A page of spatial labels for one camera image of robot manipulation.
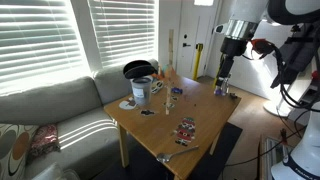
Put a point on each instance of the small black object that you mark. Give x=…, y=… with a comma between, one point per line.
x=233, y=96

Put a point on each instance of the yellow pole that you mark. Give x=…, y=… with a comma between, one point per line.
x=197, y=63

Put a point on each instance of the blue green sticker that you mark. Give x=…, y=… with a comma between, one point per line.
x=176, y=90

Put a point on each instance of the metal spoon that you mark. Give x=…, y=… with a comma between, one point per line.
x=170, y=155

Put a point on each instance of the small pale sticker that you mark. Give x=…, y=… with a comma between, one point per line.
x=169, y=105

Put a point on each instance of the small purple object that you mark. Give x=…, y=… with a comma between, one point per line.
x=218, y=90

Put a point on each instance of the sunglasses sticker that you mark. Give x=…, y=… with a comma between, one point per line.
x=156, y=87

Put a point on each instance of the white round stand base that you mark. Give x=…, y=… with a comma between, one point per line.
x=276, y=108

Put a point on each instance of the orange plush octopus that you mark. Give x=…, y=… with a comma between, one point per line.
x=158, y=76

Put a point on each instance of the grey plastic cup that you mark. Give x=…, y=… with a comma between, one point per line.
x=141, y=90

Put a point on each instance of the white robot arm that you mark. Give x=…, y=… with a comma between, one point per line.
x=300, y=156

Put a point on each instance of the white door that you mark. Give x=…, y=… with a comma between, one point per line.
x=195, y=33

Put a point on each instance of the round grey sticker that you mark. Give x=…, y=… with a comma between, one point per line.
x=128, y=104

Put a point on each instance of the floral red pillow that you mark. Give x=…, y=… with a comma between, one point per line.
x=44, y=140

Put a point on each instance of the white window blind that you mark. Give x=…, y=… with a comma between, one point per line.
x=125, y=30
x=36, y=36

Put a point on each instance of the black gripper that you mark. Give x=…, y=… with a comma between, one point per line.
x=228, y=63

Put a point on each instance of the small black sticker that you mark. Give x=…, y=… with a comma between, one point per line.
x=147, y=112

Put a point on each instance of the black control box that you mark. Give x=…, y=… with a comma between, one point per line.
x=293, y=56

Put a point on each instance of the metal rack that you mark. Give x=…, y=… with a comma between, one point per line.
x=270, y=156

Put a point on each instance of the wooden table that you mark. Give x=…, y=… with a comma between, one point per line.
x=186, y=120

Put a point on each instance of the grey sofa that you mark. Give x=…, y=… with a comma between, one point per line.
x=66, y=110

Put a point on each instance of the dark rug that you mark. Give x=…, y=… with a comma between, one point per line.
x=230, y=143

